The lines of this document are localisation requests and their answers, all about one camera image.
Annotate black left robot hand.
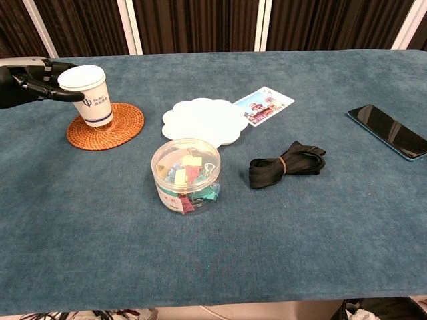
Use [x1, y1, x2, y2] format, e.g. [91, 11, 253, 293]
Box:
[0, 57, 85, 110]

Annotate white paper cup with logo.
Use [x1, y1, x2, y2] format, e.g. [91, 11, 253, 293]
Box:
[57, 65, 115, 127]

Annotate round woven rattan coaster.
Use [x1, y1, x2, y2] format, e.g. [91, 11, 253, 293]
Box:
[65, 102, 145, 151]

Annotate white flower-shaped plate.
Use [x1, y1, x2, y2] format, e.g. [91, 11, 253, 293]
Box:
[161, 97, 250, 149]

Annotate clear tub of binder clips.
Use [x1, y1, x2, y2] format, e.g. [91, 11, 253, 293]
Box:
[150, 137, 222, 216]

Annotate postcard with building picture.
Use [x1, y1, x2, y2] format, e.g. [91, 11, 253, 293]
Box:
[233, 86, 296, 128]

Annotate teal velvet tablecloth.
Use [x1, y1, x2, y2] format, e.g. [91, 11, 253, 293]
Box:
[0, 49, 427, 317]

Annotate black smartphone with blue edge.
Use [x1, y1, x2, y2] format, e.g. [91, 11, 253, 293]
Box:
[346, 103, 427, 162]

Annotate black bag under table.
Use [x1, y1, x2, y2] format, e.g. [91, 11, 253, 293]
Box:
[339, 295, 427, 320]

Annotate white partition frame post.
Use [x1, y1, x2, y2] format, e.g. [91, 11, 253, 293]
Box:
[254, 0, 274, 53]
[116, 0, 144, 56]
[391, 0, 427, 51]
[21, 0, 60, 59]

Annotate tangled cables under table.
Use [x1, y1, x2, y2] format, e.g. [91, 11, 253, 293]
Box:
[13, 308, 157, 320]

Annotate black strap bundle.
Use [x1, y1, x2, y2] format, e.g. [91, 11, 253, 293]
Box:
[248, 140, 327, 190]

